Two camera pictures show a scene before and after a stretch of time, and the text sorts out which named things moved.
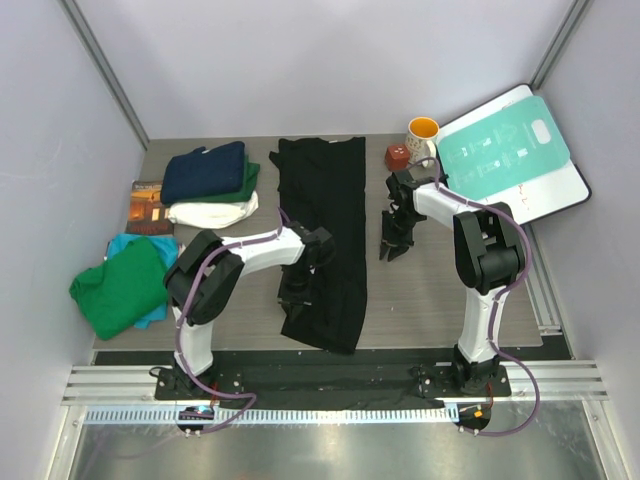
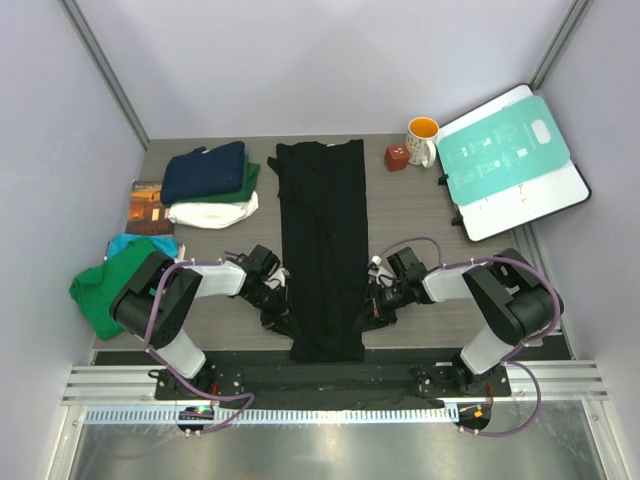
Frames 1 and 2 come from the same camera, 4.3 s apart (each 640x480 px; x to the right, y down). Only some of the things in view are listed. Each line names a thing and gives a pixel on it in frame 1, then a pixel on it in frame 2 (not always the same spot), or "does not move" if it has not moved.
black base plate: x=328 y=386 does not move
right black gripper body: x=397 y=228 -> x=385 y=300
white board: x=553 y=190 does not move
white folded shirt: x=216 y=215 does not move
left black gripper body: x=296 y=286 -> x=271 y=303
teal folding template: x=502 y=150 does not move
